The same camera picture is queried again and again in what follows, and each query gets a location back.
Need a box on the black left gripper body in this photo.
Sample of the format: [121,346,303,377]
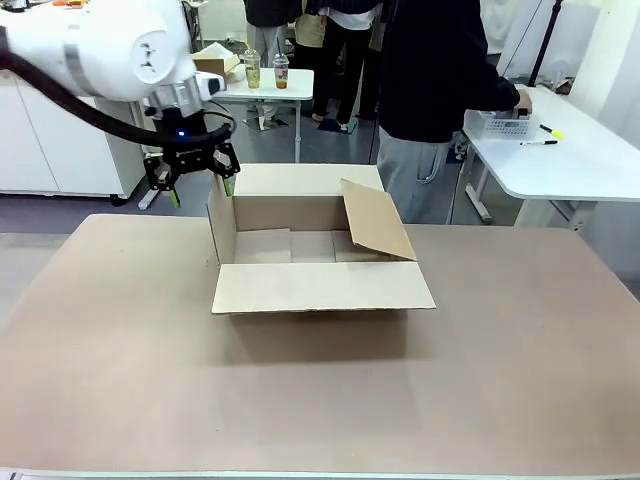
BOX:
[157,106,222,177]

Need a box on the brown cardboard shipping box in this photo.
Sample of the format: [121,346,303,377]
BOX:
[206,162,437,317]

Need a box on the white perforated plastic basket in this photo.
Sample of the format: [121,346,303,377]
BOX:
[464,108,545,145]

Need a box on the small open cardboard box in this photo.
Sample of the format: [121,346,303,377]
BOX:
[191,41,242,84]

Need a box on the clear cup with yellow drink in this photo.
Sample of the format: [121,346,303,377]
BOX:
[242,49,263,91]

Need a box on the small white side table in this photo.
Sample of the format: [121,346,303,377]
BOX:
[209,67,316,164]

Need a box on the clear cup with orange drink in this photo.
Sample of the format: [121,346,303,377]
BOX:
[272,51,292,91]

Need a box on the white cabinet with wood top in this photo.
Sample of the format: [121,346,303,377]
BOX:
[0,68,147,199]

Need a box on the bystander in grey trousers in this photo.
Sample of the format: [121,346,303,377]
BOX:
[243,0,301,127]

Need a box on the bystander in beige top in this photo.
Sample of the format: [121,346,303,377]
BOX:
[293,13,327,50]

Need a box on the bystander in black trousers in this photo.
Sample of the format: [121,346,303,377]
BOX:
[304,0,381,127]

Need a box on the person in black sweatshirt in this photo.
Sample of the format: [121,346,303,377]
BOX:
[372,0,524,225]

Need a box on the black tripod pole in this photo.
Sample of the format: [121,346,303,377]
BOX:
[526,0,565,87]

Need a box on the large white desk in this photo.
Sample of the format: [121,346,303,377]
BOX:
[461,83,640,232]

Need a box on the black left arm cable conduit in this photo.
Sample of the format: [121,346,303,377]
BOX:
[0,24,237,151]

